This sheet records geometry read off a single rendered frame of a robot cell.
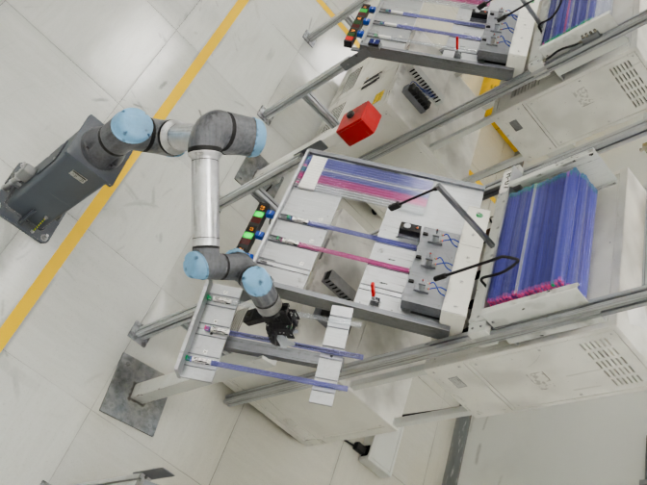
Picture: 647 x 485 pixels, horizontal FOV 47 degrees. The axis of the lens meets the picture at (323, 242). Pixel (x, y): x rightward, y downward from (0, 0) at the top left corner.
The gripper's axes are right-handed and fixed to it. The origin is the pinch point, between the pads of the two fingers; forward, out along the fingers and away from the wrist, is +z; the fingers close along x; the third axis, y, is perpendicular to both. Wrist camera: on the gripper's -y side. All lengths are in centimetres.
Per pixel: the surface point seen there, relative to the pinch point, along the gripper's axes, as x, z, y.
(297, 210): 62, 9, -13
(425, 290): 30, 12, 39
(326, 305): 22.5, 12.7, 6.1
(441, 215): 70, 22, 38
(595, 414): 68, 170, 95
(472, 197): 82, 25, 48
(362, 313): 21.4, 14.8, 18.3
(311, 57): 231, 68, -63
